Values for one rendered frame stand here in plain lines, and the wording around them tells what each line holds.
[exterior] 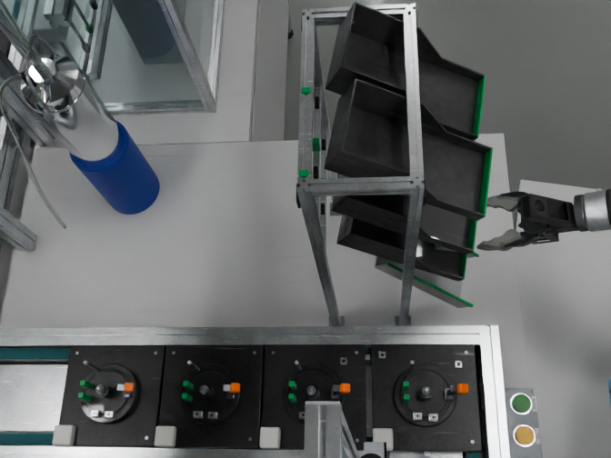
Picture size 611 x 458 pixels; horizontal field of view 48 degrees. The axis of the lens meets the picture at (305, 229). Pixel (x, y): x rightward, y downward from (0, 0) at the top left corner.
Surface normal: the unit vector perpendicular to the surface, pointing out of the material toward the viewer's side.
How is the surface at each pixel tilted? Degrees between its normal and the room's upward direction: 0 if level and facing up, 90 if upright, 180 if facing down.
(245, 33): 0
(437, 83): 25
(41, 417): 0
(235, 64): 0
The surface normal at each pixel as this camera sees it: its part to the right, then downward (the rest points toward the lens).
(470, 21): -0.11, -0.39
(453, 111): 0.32, -0.30
